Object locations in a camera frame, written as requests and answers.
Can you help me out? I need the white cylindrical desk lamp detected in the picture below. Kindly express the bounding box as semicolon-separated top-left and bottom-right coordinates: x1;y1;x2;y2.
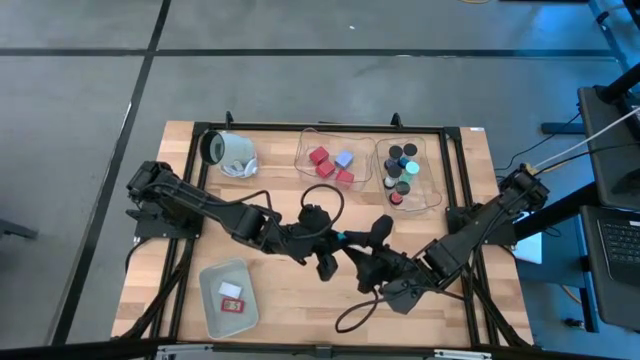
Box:
199;129;260;179

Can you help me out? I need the white paper sheet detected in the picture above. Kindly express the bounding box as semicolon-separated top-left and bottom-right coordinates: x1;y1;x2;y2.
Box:
514;212;544;265

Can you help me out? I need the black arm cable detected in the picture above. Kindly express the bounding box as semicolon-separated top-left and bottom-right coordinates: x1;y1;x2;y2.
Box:
334;288;382;334
299;183;347;236

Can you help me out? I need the white card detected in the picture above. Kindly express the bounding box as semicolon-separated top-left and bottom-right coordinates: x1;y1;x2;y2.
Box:
218;281;244;300

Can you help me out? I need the grey plastic tray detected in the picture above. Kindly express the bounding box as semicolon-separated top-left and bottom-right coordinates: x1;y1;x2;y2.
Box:
198;257;261;341

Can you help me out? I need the wide clear plastic bin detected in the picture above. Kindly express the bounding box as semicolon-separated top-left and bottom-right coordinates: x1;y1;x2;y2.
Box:
293;127;377;194

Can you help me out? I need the grey chair foot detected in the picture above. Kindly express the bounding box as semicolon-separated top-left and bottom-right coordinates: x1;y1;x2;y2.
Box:
0;218;40;241

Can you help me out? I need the white sand hourglass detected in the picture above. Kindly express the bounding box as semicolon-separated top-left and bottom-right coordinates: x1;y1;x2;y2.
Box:
382;164;403;190

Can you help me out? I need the red sand hourglass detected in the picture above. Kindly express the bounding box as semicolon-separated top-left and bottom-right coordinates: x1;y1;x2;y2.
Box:
389;180;412;206

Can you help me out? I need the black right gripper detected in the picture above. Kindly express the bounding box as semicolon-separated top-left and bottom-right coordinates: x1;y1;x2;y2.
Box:
345;215;427;302

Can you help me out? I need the red card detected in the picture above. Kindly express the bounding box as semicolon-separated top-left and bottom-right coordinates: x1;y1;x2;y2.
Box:
220;297;246;315

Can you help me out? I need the black floor cable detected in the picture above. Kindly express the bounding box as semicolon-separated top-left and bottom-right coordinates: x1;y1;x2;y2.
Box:
494;112;584;174

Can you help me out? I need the narrow clear plastic bin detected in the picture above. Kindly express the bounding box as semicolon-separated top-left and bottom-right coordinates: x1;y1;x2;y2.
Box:
374;135;445;215

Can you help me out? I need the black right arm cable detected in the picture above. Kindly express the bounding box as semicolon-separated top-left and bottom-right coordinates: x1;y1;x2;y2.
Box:
334;288;382;334

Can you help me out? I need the teal hourglass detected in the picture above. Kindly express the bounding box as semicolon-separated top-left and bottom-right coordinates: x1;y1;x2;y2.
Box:
399;160;421;184

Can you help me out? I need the black pole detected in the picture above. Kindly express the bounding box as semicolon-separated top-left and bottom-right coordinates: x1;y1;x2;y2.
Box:
594;62;640;104

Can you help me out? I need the black laptop with keyboard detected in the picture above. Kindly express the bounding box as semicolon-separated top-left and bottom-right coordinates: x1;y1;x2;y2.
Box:
581;204;640;332

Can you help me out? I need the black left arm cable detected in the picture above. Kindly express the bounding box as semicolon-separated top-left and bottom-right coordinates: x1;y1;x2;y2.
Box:
299;183;347;236

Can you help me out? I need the black aluminium table frame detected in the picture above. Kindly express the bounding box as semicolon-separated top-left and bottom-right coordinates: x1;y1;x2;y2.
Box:
112;110;534;360

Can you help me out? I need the white cable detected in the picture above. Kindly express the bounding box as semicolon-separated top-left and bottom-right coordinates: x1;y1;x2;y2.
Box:
532;106;640;172

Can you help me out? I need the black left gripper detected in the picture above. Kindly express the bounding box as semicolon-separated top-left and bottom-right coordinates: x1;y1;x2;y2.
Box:
272;203;347;283

